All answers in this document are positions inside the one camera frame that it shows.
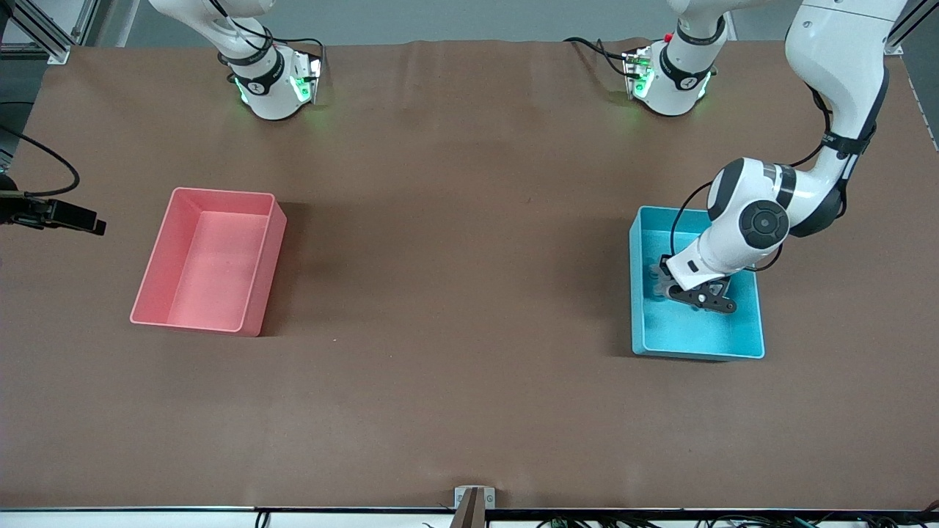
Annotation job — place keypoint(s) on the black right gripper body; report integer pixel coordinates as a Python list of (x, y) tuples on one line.
[(23, 210)]

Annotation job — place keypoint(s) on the plain grey plush toy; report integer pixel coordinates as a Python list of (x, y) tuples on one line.
[(656, 290)]

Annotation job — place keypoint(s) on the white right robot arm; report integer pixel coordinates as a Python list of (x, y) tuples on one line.
[(271, 92)]

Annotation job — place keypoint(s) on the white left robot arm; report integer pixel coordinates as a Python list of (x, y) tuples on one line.
[(836, 59)]

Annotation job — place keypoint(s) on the blue plastic box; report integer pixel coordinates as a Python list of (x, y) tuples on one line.
[(697, 337)]

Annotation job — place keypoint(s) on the pink plastic box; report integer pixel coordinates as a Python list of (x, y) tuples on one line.
[(213, 293)]

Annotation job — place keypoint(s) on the silver base connector plate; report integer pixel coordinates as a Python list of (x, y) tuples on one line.
[(307, 77), (637, 73)]

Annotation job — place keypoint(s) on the brown table cover sheet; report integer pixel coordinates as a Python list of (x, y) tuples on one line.
[(513, 403)]

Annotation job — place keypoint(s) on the silver camera mount bracket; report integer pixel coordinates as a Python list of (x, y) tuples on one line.
[(473, 510)]

